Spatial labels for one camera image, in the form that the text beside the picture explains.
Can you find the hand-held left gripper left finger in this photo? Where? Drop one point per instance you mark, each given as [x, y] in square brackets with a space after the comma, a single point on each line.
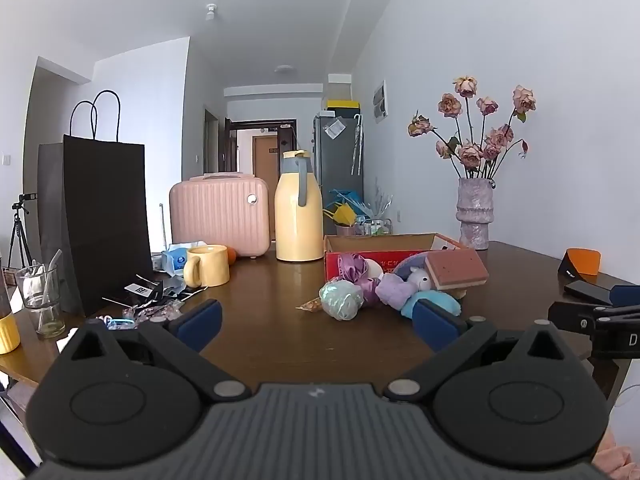
[200, 321]

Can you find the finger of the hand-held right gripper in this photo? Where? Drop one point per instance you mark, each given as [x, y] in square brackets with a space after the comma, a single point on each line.
[570, 316]
[625, 296]

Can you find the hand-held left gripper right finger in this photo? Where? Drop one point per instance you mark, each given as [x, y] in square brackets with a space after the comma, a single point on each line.
[434, 324]

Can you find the blue plush toy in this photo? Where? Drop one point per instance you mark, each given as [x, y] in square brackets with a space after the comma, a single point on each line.
[440, 302]

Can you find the purple plush toy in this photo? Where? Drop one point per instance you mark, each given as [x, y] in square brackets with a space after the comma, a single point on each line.
[392, 290]

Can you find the brick-shaped brown sponge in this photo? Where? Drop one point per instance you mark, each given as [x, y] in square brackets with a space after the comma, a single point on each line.
[457, 269]

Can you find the white round puff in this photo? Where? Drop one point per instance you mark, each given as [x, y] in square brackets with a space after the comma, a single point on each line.
[374, 269]

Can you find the mint green scrubber ball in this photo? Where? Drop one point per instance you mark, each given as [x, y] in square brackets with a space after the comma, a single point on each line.
[340, 300]

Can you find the red cardboard box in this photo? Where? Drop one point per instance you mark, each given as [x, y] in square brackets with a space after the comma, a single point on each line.
[360, 260]

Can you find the black phone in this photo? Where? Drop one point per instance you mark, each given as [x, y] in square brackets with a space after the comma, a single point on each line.
[585, 290]

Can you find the orange black stand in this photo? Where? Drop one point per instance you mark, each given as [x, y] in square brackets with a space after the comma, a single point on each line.
[585, 260]

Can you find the yellow mug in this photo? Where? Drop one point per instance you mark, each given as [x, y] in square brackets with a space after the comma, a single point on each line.
[210, 265]

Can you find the black white printed packets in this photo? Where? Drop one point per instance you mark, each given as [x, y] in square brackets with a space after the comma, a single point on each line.
[145, 290]

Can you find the blue white tissue packet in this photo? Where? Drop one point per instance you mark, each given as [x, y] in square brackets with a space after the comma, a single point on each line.
[175, 260]

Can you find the orange fruit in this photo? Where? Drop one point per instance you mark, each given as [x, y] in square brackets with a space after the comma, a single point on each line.
[231, 256]

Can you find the pink suitcase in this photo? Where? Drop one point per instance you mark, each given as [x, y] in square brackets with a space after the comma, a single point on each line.
[215, 215]

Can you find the snack wrapper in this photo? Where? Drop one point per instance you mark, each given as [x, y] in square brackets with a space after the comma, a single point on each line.
[312, 305]

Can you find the purple ceramic vase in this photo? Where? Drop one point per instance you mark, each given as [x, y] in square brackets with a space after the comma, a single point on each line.
[475, 215]

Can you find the yellow thermos jug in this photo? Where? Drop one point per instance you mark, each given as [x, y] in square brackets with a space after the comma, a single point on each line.
[295, 225]

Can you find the blue yellow plastic bags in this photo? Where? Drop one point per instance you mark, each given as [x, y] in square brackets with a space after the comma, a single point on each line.
[342, 210]

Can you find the black paper bag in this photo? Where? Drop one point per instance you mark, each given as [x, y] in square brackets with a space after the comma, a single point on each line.
[100, 210]

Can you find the clear glass cup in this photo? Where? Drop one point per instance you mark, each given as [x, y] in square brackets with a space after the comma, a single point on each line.
[42, 305]

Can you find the brown door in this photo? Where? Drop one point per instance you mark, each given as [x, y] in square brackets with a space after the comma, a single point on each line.
[265, 165]

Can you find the dried pink rose bouquet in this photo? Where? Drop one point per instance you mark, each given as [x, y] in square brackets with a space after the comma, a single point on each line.
[470, 152]

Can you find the grey refrigerator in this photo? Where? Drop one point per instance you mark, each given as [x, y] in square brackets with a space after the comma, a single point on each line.
[340, 170]

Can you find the clear umbrella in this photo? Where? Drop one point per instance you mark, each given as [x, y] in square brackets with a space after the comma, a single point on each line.
[357, 145]

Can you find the black tripod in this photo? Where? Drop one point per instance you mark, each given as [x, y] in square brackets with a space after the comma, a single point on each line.
[17, 230]

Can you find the clear plastic packet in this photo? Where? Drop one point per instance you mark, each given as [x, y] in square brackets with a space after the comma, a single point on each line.
[334, 129]

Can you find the white electrical panel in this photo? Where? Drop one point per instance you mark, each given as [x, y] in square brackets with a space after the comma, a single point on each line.
[380, 101]

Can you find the yellow box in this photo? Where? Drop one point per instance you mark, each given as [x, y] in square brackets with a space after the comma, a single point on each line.
[342, 105]

